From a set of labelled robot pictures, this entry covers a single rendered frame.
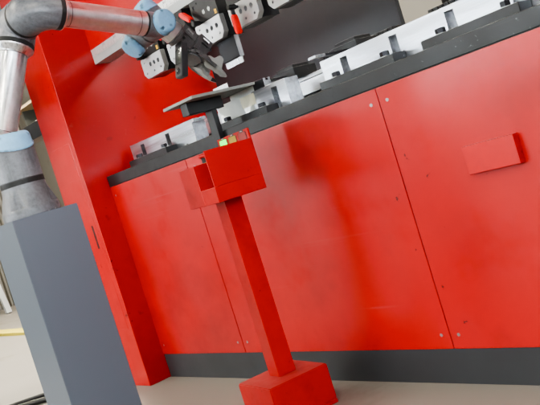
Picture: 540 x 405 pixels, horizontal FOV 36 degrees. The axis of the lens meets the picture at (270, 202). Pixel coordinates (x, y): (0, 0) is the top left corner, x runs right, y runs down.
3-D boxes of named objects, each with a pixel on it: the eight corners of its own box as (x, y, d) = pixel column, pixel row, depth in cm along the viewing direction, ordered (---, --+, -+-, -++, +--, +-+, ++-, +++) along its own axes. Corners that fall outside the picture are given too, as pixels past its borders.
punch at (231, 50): (225, 70, 287) (217, 43, 286) (230, 69, 288) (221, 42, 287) (242, 61, 279) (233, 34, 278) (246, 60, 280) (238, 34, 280)
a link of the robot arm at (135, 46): (131, 35, 251) (147, 10, 256) (115, 47, 260) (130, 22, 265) (151, 52, 254) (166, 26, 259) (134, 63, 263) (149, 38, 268)
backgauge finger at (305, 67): (243, 93, 290) (239, 79, 289) (296, 81, 306) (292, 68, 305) (263, 84, 280) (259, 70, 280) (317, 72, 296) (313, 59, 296)
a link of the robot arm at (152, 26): (18, -21, 220) (177, 2, 250) (4, -7, 229) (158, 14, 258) (22, 21, 219) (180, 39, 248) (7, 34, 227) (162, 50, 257)
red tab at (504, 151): (469, 174, 200) (460, 147, 200) (474, 173, 202) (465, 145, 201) (521, 163, 189) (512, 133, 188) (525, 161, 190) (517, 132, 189)
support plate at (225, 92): (163, 112, 273) (162, 109, 273) (225, 98, 290) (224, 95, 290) (192, 98, 259) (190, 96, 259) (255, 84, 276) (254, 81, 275)
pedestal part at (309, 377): (235, 428, 246) (223, 390, 245) (303, 395, 258) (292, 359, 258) (267, 437, 229) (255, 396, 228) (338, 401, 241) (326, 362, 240)
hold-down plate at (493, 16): (423, 52, 212) (419, 41, 212) (435, 50, 215) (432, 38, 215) (521, 14, 188) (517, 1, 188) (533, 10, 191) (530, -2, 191)
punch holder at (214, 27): (201, 49, 288) (186, 3, 287) (220, 46, 293) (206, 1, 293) (225, 35, 276) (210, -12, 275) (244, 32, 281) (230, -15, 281)
